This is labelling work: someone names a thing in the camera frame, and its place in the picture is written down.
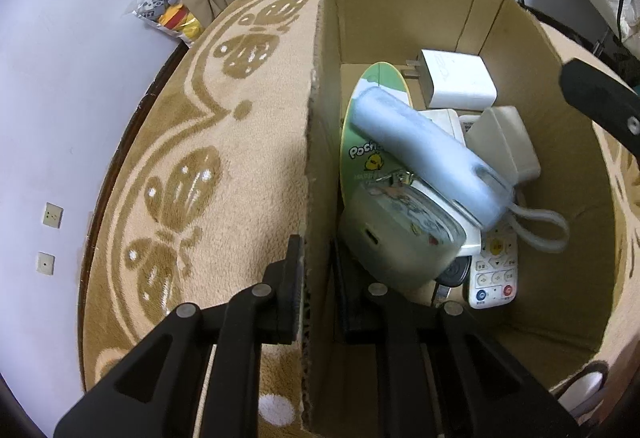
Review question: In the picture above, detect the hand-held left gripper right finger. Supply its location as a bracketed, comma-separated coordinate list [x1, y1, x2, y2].
[331, 238, 582, 438]

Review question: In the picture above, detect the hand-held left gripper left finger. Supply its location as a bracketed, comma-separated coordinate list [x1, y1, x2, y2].
[54, 234, 306, 438]

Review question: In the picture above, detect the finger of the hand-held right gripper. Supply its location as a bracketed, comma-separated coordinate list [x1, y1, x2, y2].
[559, 58, 640, 146]

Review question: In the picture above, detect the clear sticker earbuds case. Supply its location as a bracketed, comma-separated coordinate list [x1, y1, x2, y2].
[339, 173, 468, 291]

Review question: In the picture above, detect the bunch of keys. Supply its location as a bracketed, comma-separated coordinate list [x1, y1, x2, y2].
[432, 255, 473, 306]

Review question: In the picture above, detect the small cream charger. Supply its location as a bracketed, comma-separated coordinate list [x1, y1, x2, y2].
[465, 105, 542, 186]

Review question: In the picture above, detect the white remote control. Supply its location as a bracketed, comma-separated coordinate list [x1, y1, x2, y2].
[460, 115, 518, 309]

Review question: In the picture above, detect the large white charger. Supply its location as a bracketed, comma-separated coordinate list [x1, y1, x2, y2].
[404, 48, 498, 111]

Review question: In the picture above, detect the brown cardboard box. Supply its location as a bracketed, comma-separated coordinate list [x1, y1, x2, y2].
[300, 0, 618, 438]

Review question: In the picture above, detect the round green fan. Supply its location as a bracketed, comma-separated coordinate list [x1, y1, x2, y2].
[339, 62, 416, 213]

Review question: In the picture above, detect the light blue utility knife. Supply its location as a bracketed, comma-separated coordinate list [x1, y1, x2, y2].
[352, 85, 571, 253]

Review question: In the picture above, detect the beige printed blanket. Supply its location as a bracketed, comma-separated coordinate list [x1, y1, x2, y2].
[77, 0, 640, 438]

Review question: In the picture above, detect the clear bag of plush toys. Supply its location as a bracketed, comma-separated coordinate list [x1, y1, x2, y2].
[122, 0, 206, 46]

